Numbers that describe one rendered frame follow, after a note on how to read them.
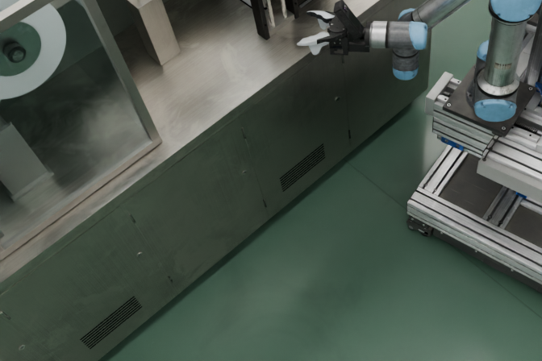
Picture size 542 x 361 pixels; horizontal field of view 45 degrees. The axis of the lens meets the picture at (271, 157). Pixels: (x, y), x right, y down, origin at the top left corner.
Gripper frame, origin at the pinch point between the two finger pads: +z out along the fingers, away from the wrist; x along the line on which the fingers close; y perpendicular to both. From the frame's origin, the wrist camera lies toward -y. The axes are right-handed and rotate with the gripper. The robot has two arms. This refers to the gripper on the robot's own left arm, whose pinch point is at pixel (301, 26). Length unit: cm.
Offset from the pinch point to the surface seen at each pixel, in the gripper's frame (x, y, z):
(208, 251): -12, 104, 46
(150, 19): 16, 11, 56
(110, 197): -39, 39, 57
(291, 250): 7, 124, 17
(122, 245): -38, 66, 61
